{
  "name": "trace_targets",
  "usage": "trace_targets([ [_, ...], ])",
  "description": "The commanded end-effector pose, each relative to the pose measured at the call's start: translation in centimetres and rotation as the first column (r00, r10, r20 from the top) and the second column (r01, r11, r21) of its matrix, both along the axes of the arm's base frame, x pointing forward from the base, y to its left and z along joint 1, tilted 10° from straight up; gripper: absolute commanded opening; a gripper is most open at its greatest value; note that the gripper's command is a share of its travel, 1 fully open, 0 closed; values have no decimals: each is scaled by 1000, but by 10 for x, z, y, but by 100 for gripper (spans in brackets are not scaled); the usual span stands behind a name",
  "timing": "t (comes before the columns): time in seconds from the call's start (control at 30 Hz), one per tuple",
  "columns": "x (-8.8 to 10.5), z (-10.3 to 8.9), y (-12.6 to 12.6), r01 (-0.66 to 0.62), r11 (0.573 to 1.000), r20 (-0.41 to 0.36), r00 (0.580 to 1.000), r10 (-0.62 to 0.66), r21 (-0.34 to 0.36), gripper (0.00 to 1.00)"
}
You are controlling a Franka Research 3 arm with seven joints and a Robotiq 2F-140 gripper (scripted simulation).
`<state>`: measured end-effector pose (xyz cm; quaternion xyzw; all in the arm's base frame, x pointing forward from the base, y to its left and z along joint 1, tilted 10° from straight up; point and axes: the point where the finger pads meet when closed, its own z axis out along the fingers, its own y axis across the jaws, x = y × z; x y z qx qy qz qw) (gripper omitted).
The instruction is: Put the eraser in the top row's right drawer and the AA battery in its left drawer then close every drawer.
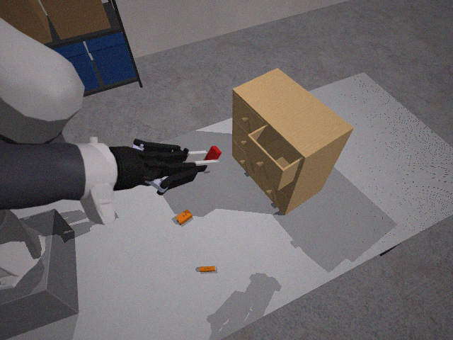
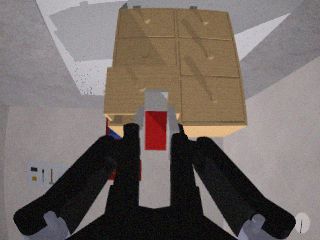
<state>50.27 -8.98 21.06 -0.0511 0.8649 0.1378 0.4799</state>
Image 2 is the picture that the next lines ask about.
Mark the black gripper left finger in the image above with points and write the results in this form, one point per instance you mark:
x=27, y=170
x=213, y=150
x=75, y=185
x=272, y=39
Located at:
x=57, y=214

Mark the red and white eraser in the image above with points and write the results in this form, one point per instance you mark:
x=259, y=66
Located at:
x=156, y=104

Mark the small tan wooden chest of drawers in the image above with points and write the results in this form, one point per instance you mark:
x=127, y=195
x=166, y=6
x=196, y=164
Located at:
x=190, y=129

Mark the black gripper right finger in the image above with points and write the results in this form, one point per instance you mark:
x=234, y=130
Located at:
x=248, y=213

